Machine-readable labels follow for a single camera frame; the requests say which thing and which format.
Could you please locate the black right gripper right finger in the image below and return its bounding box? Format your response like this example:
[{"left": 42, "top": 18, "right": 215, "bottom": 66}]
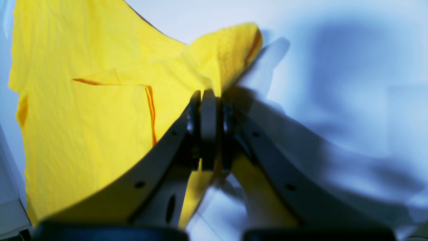
[{"left": 221, "top": 100, "right": 396, "bottom": 241}]

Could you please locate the yellow T-shirt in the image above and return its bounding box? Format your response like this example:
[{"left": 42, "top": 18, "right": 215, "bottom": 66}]
[{"left": 8, "top": 0, "right": 298, "bottom": 231}]

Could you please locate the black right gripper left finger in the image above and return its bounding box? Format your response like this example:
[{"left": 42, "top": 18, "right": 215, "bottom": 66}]
[{"left": 32, "top": 89, "right": 218, "bottom": 241}]

